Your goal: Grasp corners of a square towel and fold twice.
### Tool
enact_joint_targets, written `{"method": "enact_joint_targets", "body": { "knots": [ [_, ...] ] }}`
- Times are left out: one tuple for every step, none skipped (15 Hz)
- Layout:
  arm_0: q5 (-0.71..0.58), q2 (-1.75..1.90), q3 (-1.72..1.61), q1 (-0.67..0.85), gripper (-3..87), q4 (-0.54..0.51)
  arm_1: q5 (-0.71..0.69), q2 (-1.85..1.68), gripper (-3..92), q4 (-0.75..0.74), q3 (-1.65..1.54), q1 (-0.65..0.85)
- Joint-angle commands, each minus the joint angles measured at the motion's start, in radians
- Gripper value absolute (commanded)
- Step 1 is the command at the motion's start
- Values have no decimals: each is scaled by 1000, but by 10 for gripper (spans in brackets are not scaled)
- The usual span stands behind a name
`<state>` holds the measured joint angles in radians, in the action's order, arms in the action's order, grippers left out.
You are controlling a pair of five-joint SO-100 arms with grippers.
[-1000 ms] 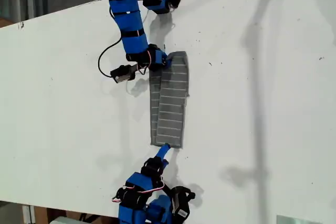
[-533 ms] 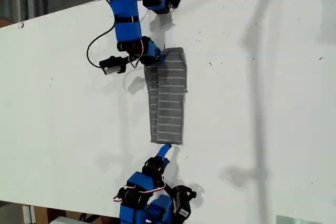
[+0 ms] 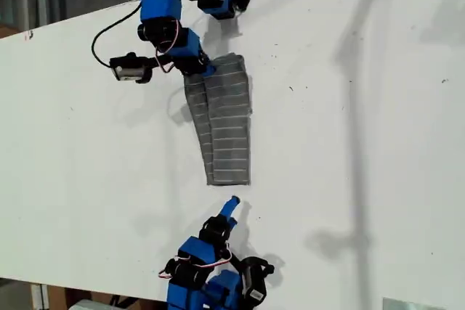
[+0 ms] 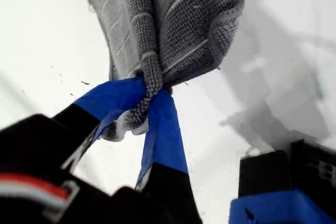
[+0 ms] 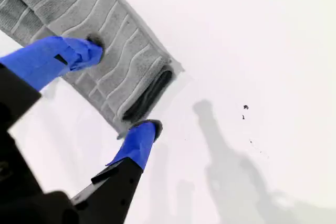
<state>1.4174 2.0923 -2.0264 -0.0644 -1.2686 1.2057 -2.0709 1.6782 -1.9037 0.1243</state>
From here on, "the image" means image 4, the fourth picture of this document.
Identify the grey striped square towel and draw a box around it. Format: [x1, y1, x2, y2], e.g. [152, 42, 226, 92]
[65, 0, 246, 142]

